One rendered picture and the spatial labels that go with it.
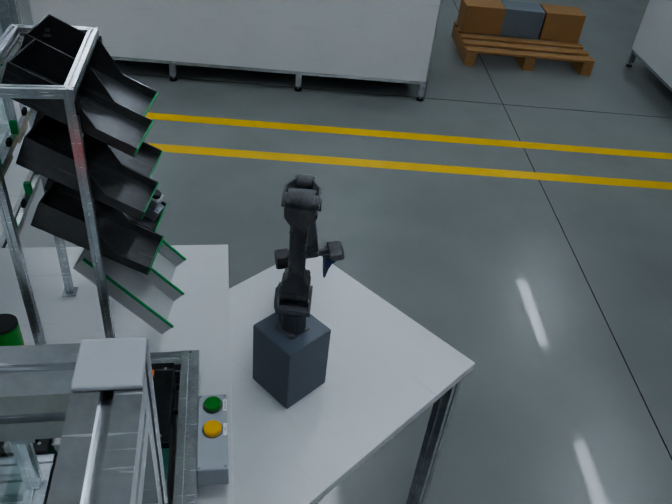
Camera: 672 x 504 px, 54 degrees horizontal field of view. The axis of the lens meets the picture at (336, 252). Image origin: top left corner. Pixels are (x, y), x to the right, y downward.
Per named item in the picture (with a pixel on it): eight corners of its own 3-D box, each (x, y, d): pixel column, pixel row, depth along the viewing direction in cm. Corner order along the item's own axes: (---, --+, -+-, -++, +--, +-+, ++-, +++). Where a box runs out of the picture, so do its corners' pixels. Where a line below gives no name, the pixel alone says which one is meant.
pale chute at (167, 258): (176, 266, 191) (186, 258, 189) (165, 296, 180) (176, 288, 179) (98, 203, 178) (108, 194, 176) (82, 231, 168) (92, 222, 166)
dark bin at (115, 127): (150, 129, 147) (162, 102, 143) (134, 157, 137) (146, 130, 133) (25, 67, 139) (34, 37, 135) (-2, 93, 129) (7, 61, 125)
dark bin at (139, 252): (160, 242, 167) (171, 222, 163) (147, 275, 156) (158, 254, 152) (52, 194, 159) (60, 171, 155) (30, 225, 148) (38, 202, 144)
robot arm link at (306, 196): (317, 199, 140) (319, 183, 145) (283, 195, 140) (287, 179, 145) (308, 308, 160) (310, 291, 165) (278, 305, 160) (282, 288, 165)
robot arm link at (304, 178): (318, 209, 142) (324, 162, 144) (280, 205, 142) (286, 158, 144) (319, 236, 170) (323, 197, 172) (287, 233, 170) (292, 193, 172)
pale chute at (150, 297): (173, 300, 179) (184, 293, 177) (161, 335, 169) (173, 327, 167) (90, 235, 167) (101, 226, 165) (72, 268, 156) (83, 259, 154)
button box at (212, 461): (227, 409, 163) (227, 392, 159) (229, 484, 146) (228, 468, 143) (199, 410, 162) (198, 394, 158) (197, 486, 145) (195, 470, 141)
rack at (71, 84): (136, 286, 201) (103, 25, 153) (123, 376, 173) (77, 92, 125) (64, 287, 198) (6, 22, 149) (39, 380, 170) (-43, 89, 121)
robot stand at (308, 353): (325, 382, 178) (331, 329, 165) (286, 409, 169) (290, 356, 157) (290, 353, 185) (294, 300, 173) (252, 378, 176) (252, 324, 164)
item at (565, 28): (566, 45, 677) (578, 5, 653) (590, 76, 614) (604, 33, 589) (451, 35, 671) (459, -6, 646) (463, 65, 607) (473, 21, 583)
